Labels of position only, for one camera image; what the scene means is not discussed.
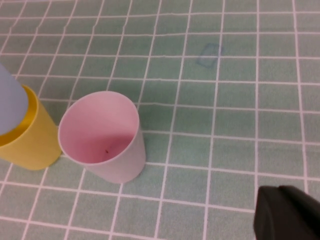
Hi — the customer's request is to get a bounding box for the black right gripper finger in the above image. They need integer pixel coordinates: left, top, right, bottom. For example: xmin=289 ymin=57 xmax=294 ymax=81
xmin=253 ymin=185 xmax=320 ymax=240

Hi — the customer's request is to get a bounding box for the pink plastic cup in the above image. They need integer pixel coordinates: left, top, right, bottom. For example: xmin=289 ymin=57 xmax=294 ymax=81
xmin=57 ymin=90 xmax=147 ymax=184

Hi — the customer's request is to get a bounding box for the light blue plastic cup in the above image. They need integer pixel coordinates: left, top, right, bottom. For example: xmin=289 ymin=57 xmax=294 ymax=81
xmin=0 ymin=62 xmax=30 ymax=135

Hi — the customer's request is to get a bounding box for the green white grid tablecloth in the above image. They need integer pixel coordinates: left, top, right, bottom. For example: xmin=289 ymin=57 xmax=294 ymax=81
xmin=0 ymin=0 xmax=320 ymax=240

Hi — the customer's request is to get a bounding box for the yellow plastic cup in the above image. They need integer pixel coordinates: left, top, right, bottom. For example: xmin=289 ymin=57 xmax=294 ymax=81
xmin=0 ymin=84 xmax=63 ymax=172

